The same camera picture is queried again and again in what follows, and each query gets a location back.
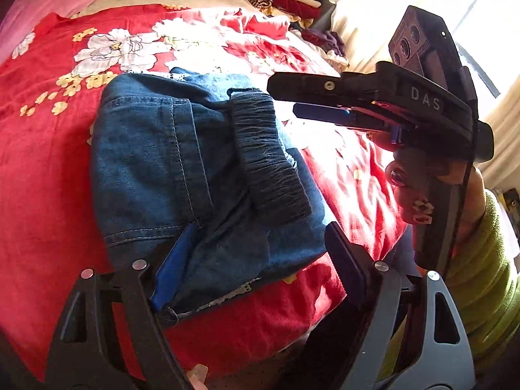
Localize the green sleeve forearm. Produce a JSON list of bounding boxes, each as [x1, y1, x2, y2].
[[382, 190, 520, 379]]

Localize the right hand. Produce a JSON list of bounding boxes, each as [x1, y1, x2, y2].
[[367, 132, 486, 249]]

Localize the red floral blanket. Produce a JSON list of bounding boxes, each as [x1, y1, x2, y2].
[[0, 4, 409, 382]]

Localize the blue denim lace-trimmed pants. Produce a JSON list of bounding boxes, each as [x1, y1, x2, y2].
[[91, 68, 334, 326]]

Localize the pink rolled quilt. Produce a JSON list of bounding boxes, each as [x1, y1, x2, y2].
[[0, 0, 123, 66]]

